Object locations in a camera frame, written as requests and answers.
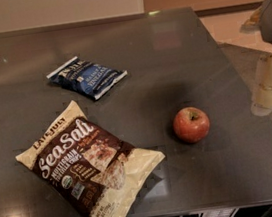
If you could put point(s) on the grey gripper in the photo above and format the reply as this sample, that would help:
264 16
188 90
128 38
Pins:
261 20

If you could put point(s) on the red apple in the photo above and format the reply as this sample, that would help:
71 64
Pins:
191 124

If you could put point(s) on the blue chip bag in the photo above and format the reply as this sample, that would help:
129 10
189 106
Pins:
85 77

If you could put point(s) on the Sea Salt tortilla chip bag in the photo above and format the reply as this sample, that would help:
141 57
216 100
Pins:
96 172

